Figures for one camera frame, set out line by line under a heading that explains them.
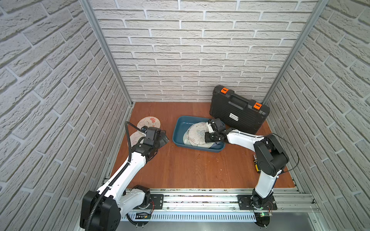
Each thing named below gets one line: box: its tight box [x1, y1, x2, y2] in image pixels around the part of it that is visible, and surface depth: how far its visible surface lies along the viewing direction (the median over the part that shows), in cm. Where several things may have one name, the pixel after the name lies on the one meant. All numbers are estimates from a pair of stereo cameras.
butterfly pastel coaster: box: [186, 121, 214, 149], surface depth 99 cm
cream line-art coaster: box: [182, 123, 196, 147], surface depth 99 cm
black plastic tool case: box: [210, 85, 271, 134], surface depth 91 cm
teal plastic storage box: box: [172, 115, 226, 154], surface depth 99 cm
